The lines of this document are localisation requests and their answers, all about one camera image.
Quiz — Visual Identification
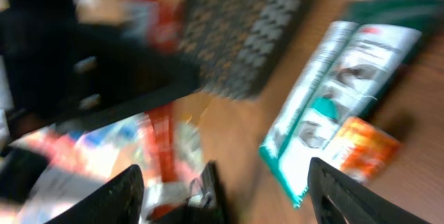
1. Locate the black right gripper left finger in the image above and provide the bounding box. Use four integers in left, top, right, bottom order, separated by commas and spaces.
47, 164, 144, 224

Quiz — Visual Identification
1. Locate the red snack bag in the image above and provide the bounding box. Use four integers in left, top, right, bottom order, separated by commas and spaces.
12, 104, 205, 223

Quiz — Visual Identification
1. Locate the grey plastic mesh basket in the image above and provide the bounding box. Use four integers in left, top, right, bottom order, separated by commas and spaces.
179, 0, 311, 100

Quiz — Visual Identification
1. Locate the green 3M cloth package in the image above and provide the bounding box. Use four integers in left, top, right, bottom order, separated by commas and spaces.
259, 0, 443, 208

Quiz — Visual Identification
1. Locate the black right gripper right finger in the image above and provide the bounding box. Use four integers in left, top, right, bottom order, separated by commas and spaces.
308, 157, 426, 224

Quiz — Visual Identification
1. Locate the small orange white box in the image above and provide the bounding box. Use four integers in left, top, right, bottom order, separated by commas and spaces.
323, 117, 401, 184

